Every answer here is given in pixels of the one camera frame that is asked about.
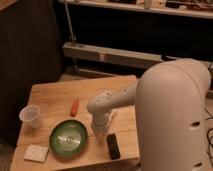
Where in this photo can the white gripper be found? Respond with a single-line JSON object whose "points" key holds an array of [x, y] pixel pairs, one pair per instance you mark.
{"points": [[100, 129]]}

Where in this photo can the green ceramic bowl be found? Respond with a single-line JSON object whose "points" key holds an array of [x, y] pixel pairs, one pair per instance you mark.
{"points": [[68, 138]]}

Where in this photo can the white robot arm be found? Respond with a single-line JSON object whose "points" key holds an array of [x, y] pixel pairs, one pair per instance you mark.
{"points": [[169, 101]]}

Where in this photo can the white labelled bottle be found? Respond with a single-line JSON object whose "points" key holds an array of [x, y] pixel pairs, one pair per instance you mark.
{"points": [[112, 115]]}

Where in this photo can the orange carrot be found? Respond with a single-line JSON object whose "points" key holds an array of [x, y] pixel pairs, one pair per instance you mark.
{"points": [[74, 108]]}

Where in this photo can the black remote control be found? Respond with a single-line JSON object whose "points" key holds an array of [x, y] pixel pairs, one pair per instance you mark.
{"points": [[113, 146]]}

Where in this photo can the wooden table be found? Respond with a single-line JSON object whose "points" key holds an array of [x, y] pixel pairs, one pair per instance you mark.
{"points": [[55, 100]]}

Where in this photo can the clear plastic cup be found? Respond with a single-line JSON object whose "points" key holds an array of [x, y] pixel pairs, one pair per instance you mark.
{"points": [[31, 116]]}

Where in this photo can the white square sponge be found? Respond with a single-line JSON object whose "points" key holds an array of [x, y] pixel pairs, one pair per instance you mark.
{"points": [[36, 153]]}

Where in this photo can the grey baseboard heater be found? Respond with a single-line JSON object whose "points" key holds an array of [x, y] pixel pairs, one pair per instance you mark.
{"points": [[110, 55]]}

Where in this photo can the metal pole stand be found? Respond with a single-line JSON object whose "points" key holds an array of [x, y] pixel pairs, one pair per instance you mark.
{"points": [[72, 37]]}

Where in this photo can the wooden shelf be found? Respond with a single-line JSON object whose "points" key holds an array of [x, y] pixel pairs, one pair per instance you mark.
{"points": [[139, 8]]}

